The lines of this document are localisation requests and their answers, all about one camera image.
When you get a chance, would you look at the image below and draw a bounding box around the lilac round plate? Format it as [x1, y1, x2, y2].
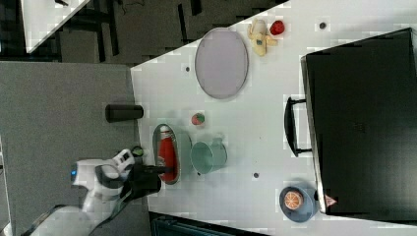
[195, 28, 249, 99]

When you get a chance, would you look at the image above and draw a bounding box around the red felt ketchup bottle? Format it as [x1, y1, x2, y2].
[157, 125, 178, 183]

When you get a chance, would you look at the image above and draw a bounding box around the orange slice toy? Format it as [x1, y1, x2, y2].
[284, 191, 304, 210]

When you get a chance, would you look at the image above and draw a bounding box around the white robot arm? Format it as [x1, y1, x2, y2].
[21, 148, 174, 236]

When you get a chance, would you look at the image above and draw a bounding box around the red plush strawberry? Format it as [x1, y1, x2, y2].
[269, 21, 285, 35]

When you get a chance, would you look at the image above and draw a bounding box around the black utensil holder cup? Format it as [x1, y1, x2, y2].
[125, 175, 161, 201]

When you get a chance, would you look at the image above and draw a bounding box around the black toaster oven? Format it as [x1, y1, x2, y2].
[300, 28, 417, 225]

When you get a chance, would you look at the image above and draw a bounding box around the blue bowl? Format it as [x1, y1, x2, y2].
[279, 185, 318, 223]

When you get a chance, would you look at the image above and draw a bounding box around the small felt strawberry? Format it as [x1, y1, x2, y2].
[191, 113, 206, 126]

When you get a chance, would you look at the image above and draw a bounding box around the green marker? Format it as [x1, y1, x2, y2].
[131, 146, 145, 156]

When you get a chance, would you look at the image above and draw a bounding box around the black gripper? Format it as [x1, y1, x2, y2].
[131, 164, 174, 181]

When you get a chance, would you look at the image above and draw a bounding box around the yellow plush banana toy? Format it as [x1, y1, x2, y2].
[247, 19, 277, 56]

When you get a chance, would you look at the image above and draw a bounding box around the black cylinder cup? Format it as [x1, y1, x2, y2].
[105, 104, 144, 123]

